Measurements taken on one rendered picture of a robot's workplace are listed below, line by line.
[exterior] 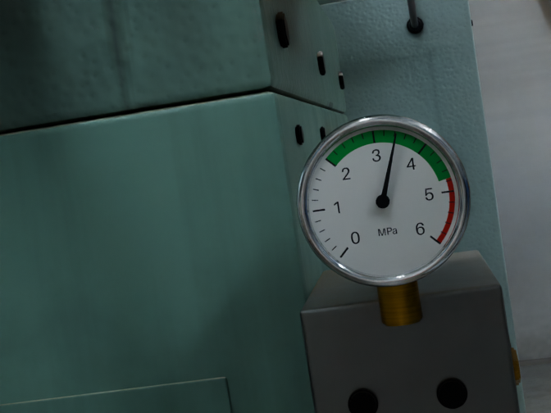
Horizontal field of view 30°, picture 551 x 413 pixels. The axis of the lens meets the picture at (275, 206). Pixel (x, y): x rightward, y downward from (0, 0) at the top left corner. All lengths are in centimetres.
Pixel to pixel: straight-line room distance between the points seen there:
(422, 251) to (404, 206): 2
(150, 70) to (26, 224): 9
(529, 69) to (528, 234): 45
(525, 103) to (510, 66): 11
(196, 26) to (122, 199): 8
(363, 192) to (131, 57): 13
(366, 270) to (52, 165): 16
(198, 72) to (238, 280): 9
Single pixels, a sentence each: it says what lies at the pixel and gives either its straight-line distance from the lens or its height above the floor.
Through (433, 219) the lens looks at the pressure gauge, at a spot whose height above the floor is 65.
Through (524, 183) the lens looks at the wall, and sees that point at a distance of 288.
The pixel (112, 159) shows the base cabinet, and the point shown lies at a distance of 46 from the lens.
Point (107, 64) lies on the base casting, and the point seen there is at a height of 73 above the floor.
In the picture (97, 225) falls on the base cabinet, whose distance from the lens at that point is 46.
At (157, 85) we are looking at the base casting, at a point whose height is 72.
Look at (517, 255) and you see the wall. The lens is 290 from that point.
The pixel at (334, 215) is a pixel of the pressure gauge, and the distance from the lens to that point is 38.
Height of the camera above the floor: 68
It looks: 3 degrees down
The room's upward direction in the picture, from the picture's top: 9 degrees counter-clockwise
